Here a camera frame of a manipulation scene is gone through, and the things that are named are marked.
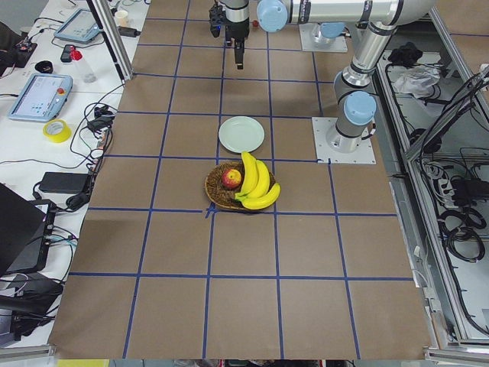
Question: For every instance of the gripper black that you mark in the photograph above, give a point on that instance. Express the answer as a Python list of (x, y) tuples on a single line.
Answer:
[(235, 31)]

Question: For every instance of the pale green plate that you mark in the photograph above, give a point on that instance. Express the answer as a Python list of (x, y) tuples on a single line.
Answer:
[(241, 133)]

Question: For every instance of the paper cup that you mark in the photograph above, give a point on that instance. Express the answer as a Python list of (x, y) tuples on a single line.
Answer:
[(121, 17)]

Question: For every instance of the red apple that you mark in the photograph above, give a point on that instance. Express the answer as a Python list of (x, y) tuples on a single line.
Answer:
[(231, 179)]

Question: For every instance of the yellow banana bunch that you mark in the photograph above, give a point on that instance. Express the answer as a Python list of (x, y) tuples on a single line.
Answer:
[(256, 192)]

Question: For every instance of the clear bottle red cap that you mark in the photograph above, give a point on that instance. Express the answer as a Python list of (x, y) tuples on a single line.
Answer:
[(82, 66)]

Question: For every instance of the wicker basket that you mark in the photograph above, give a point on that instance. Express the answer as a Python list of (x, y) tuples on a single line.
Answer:
[(221, 196)]

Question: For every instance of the far blue teach pendant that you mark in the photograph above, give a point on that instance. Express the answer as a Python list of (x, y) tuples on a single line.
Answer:
[(80, 27)]

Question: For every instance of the blue teach pendant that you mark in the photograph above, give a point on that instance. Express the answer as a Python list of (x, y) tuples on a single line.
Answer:
[(42, 98), (80, 27)]

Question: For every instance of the crumpled white cloth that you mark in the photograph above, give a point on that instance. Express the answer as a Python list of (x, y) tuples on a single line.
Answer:
[(418, 81)]

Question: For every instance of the black round cap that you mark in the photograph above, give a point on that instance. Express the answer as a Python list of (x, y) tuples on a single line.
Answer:
[(44, 66)]

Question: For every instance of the yellow tape roll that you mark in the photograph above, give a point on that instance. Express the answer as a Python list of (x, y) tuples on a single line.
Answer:
[(57, 131)]

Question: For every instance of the near blue teach pendant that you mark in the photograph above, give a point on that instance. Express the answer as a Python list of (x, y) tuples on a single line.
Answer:
[(42, 98)]

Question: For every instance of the black power adapter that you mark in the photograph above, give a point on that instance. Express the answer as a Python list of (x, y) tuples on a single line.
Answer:
[(60, 182)]

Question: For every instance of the black laptop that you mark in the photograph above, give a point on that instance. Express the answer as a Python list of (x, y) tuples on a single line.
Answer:
[(25, 227)]

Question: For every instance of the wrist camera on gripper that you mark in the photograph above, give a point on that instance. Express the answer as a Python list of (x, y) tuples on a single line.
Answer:
[(216, 19)]

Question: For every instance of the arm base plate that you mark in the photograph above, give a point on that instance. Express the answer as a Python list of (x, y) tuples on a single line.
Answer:
[(326, 37), (334, 148)]

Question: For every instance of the aluminium frame post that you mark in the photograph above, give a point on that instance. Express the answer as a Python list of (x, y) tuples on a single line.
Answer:
[(106, 24)]

